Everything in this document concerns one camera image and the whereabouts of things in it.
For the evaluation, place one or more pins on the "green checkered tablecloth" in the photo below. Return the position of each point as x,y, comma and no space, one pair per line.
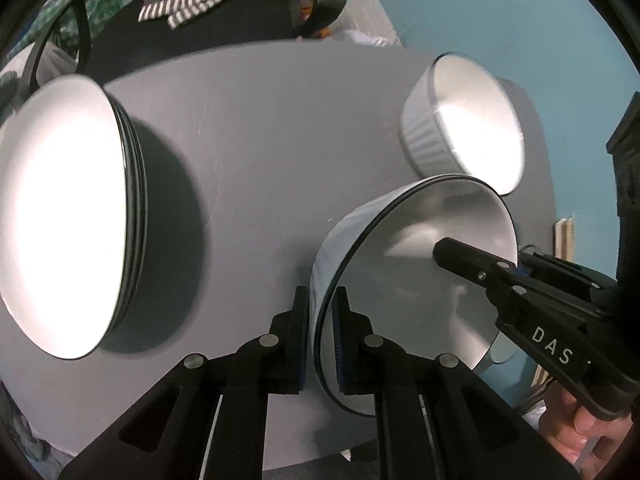
107,0

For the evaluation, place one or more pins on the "white plate black rim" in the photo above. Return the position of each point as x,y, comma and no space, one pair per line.
60,210
131,200
141,200

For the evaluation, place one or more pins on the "wooden board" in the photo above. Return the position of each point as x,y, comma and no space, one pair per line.
565,237

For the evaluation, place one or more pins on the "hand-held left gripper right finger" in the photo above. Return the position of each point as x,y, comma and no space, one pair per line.
342,340

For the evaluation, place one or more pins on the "white bowl black rim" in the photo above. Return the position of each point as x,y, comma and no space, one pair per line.
390,310
475,120

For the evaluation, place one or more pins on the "person's right hand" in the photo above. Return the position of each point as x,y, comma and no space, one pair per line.
590,425

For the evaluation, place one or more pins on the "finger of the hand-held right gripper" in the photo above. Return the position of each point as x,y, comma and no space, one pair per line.
470,265
565,272

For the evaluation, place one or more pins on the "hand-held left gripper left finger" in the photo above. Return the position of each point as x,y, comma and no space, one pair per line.
301,340

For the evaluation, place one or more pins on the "orange item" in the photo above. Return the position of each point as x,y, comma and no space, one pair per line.
312,2

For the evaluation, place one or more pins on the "white bag on floor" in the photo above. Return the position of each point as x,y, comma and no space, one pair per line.
365,37

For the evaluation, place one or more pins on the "black office chair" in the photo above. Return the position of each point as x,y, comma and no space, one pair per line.
225,20

